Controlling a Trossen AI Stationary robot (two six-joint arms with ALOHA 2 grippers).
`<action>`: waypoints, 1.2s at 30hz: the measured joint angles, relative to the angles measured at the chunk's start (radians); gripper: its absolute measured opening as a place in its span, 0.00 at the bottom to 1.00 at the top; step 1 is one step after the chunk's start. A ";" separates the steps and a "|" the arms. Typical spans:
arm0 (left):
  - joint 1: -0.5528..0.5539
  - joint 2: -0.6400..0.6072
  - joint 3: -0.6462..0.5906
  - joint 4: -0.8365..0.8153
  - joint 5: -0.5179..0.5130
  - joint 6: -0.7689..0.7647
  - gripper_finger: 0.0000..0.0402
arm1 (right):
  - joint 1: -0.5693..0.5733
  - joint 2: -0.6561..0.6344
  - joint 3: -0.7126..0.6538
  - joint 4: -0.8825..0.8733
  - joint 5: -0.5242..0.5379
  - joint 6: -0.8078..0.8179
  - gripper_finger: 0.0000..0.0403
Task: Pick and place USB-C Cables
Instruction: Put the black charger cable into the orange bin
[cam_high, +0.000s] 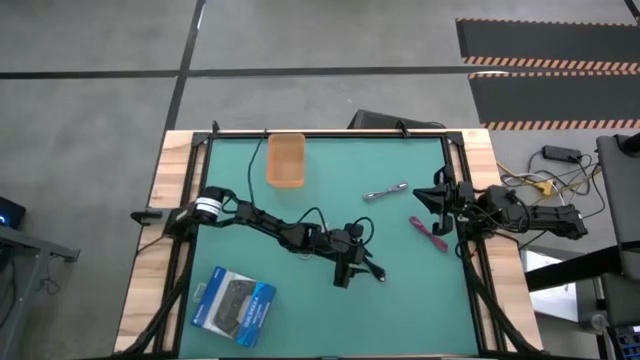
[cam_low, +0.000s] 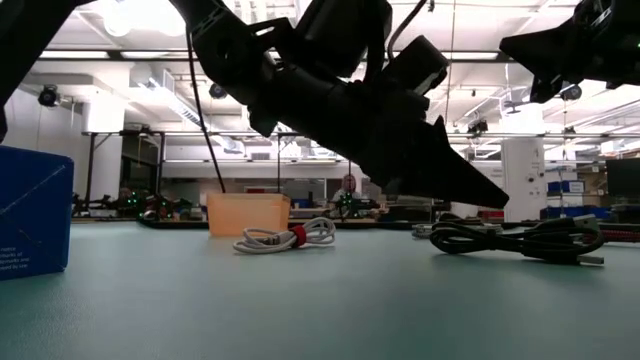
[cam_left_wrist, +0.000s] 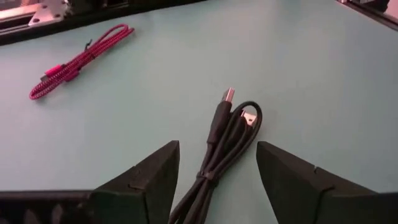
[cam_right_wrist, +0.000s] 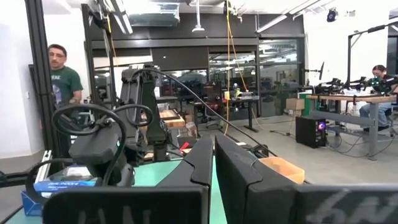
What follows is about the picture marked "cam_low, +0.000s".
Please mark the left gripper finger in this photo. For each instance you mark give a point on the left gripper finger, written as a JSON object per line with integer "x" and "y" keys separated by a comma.
{"x": 450, "y": 180}
{"x": 440, "y": 135}

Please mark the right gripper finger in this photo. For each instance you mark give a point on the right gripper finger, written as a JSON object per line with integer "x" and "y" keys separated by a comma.
{"x": 545, "y": 87}
{"x": 550, "y": 47}

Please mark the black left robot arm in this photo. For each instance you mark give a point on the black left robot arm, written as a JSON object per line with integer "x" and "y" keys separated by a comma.
{"x": 220, "y": 50}

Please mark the black ceiling spotlight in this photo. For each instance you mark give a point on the black ceiling spotlight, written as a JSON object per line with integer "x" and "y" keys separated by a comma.
{"x": 572, "y": 92}
{"x": 49, "y": 96}
{"x": 218, "y": 91}

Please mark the person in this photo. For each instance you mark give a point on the person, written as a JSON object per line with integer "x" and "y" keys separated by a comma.
{"x": 348, "y": 186}

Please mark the white building column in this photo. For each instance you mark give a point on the white building column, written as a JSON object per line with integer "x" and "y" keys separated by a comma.
{"x": 522, "y": 180}

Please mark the background robot with green lights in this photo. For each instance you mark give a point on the background robot with green lights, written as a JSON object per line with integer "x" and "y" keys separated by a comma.
{"x": 350, "y": 204}

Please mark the blue storage bins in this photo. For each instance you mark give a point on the blue storage bins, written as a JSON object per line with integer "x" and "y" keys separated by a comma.
{"x": 567, "y": 186}

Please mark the dark computer monitor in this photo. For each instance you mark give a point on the dark computer monitor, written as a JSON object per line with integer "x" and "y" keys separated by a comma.
{"x": 624, "y": 177}

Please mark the orange plastic bin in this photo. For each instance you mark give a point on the orange plastic bin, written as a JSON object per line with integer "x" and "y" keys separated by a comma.
{"x": 245, "y": 215}

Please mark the background workbench with robots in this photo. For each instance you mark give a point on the background workbench with robots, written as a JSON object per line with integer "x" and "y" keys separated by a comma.
{"x": 150, "y": 207}

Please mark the blue game controller box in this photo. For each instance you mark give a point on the blue game controller box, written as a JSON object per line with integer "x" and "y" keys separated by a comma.
{"x": 35, "y": 215}

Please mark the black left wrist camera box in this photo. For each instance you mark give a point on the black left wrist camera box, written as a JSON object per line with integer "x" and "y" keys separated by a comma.
{"x": 417, "y": 65}

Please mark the black metal rack frame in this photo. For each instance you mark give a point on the black metal rack frame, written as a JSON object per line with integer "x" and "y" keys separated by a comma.
{"x": 161, "y": 165}

